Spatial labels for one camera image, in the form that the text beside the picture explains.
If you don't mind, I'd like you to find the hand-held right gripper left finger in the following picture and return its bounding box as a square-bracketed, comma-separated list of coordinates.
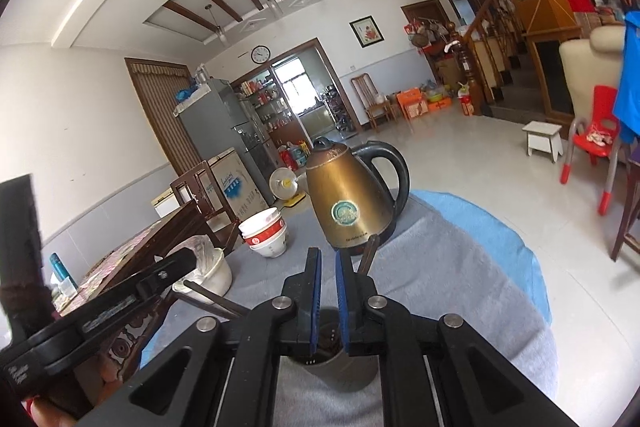
[87, 248, 323, 427]

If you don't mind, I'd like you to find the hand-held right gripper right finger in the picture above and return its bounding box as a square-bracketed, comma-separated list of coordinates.
[335, 249, 583, 427]

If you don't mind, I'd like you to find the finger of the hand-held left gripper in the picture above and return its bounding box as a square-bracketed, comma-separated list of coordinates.
[50, 248, 199, 338]

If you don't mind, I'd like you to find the dark wooden chopstick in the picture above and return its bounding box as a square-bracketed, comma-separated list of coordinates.
[182, 279, 251, 320]
[356, 234, 382, 276]

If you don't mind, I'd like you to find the grey metal utensil holder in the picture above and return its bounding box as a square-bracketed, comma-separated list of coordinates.
[285, 307, 382, 395]

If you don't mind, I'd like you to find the person's left hand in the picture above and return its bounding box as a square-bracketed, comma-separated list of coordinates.
[22, 349, 121, 427]

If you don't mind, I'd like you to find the carved dark wooden bench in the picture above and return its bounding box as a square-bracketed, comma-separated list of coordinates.
[65, 161, 242, 383]

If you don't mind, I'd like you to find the teal bottle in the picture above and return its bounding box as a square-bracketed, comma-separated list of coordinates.
[49, 253, 72, 284]

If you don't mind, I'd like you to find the patterned side table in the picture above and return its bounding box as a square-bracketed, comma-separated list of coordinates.
[52, 219, 166, 315]

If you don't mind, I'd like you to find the clear plastic bag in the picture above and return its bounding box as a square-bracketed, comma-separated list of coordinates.
[186, 235, 224, 284]

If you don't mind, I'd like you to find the white plastic basin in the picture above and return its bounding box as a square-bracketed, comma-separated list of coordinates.
[172, 247, 233, 306]

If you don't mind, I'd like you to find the red and white bowl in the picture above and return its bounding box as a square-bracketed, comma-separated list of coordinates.
[238, 207, 287, 240]
[245, 227, 290, 259]

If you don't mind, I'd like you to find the bronze electric kettle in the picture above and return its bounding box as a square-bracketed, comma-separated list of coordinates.
[305, 137, 411, 256]

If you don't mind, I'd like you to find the small white desk fan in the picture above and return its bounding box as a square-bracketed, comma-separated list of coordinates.
[269, 167, 307, 208]

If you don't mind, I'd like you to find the grey tablecloth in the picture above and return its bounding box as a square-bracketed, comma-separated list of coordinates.
[140, 202, 559, 427]

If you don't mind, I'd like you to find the light blue tablecloth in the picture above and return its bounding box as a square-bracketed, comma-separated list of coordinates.
[140, 189, 554, 358]

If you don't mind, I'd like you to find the wooden door with curtain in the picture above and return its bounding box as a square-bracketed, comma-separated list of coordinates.
[125, 58, 202, 178]

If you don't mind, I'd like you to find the grey refrigerator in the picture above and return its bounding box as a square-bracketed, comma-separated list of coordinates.
[175, 79, 279, 188]

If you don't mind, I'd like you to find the glass shelf with bottles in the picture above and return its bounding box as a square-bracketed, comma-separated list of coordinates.
[240, 77, 297, 148]

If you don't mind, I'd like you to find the wooden dining chair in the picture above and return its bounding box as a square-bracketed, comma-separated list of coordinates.
[351, 74, 394, 130]

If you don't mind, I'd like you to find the orange cardboard box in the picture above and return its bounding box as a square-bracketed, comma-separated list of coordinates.
[397, 89, 431, 121]

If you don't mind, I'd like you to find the white step stool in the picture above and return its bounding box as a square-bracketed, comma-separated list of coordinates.
[522, 121, 565, 164]

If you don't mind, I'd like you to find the red plastic child chair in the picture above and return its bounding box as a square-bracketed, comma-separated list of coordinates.
[559, 85, 627, 216]

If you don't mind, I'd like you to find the wooden staircase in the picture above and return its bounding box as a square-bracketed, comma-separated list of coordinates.
[435, 0, 607, 118]

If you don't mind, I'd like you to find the cream armchair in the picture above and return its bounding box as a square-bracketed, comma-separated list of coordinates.
[558, 25, 627, 140]

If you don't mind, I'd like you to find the blue garment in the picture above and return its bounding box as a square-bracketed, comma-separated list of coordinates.
[612, 11, 640, 132]

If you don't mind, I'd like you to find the framed wall picture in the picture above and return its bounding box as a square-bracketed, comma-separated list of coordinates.
[349, 15, 385, 48]

